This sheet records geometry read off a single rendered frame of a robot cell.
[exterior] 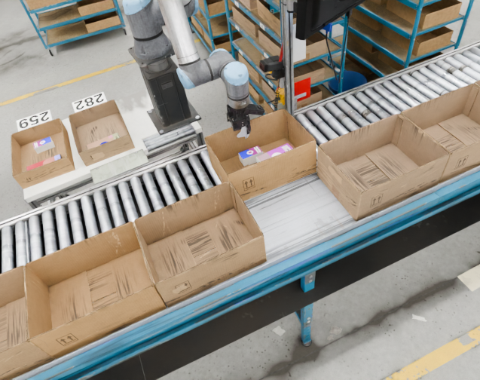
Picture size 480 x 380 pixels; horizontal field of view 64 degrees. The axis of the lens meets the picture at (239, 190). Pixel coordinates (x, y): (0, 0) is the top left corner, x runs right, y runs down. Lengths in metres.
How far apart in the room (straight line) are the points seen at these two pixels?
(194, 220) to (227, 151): 0.40
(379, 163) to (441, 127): 0.39
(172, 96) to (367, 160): 1.09
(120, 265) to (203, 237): 0.33
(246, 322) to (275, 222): 0.42
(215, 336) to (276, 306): 0.27
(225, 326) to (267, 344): 0.65
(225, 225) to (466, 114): 1.24
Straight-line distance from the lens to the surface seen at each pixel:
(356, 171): 1.70
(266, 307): 1.64
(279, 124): 1.82
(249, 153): 1.74
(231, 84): 1.51
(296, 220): 1.53
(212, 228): 1.53
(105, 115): 2.51
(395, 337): 2.31
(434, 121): 1.99
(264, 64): 2.01
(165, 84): 2.13
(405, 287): 2.45
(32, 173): 2.24
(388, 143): 1.85
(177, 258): 1.49
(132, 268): 1.53
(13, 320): 1.65
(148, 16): 1.99
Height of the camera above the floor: 2.11
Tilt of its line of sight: 48 degrees down
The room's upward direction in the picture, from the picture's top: 10 degrees counter-clockwise
